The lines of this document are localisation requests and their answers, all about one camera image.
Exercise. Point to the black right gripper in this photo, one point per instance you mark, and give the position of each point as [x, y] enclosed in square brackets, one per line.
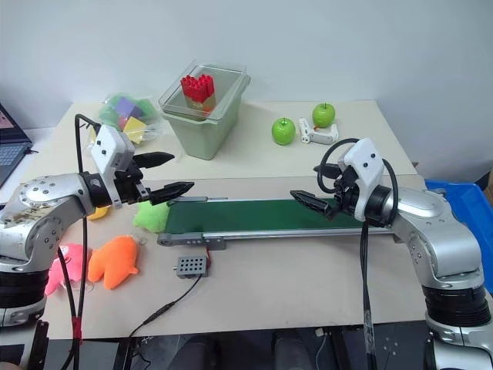
[345, 192]

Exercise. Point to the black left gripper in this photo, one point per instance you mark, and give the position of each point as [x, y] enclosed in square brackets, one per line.
[129, 189]

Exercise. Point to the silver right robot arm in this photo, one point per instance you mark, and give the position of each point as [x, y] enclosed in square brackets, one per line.
[435, 227]

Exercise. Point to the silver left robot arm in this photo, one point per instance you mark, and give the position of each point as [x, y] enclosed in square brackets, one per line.
[50, 200]

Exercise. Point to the green conveyor belt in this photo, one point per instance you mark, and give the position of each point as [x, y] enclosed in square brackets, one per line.
[250, 216]

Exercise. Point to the lime green plush toy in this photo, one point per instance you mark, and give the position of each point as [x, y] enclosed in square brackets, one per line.
[151, 217]

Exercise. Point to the white handheld tool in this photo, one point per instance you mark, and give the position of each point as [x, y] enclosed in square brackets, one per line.
[314, 134]

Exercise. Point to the large green apple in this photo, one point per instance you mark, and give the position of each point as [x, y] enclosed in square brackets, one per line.
[284, 131]

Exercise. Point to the pale green plastic bin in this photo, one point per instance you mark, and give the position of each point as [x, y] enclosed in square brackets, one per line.
[208, 131]

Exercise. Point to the clear bag of foam blocks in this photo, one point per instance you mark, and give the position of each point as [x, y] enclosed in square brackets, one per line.
[127, 113]

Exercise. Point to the small green apple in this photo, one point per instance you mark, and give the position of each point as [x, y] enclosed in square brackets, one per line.
[323, 114]

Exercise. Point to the yellow plush toy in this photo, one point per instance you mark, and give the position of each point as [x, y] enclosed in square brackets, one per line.
[98, 213]

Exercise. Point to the clear plastic tray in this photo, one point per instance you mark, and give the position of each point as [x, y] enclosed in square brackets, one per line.
[181, 102]

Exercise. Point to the red building block stack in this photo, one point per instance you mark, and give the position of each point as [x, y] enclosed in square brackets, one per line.
[197, 88]

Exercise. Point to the grey perforated control box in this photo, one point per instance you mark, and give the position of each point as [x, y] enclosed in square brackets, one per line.
[191, 266]

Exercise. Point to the orange plush toy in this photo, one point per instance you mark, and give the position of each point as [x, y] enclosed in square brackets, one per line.
[113, 262]

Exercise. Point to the pink plush toy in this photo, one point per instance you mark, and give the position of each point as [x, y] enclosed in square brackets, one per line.
[73, 262]

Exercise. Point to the dark laptop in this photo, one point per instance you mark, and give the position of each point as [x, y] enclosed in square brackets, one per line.
[11, 146]

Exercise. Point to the blue plastic crate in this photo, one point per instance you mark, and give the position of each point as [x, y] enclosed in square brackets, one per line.
[468, 216]

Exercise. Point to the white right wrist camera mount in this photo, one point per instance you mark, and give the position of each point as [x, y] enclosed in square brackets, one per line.
[366, 162]

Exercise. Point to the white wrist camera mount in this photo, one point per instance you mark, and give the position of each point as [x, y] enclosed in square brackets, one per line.
[109, 144]
[366, 162]

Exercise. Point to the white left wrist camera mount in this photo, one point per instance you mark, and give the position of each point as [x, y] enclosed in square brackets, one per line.
[109, 144]

